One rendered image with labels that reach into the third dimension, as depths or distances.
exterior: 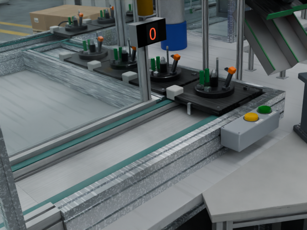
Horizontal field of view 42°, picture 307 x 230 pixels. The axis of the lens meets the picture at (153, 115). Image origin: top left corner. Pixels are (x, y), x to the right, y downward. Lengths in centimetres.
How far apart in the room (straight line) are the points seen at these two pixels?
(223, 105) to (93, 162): 46
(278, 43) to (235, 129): 55
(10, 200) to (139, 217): 35
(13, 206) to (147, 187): 38
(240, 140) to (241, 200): 19
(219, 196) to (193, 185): 8
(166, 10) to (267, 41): 83
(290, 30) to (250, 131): 67
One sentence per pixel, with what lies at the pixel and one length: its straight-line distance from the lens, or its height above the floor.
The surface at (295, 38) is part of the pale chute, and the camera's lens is 174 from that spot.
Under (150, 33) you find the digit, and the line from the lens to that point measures 127.
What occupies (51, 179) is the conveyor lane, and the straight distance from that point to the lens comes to 110.
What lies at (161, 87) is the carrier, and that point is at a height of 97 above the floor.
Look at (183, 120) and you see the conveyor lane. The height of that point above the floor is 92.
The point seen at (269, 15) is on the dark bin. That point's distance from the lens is 147.
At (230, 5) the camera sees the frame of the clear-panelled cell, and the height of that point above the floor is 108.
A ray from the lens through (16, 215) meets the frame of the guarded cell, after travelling 80.
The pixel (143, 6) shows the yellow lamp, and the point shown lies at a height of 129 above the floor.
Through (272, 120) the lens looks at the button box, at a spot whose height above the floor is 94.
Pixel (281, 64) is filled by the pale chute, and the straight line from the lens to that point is 159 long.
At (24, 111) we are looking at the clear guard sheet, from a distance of 114.
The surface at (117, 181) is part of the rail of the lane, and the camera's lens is 97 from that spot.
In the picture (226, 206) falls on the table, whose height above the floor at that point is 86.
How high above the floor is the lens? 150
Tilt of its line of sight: 25 degrees down
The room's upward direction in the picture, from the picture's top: 4 degrees counter-clockwise
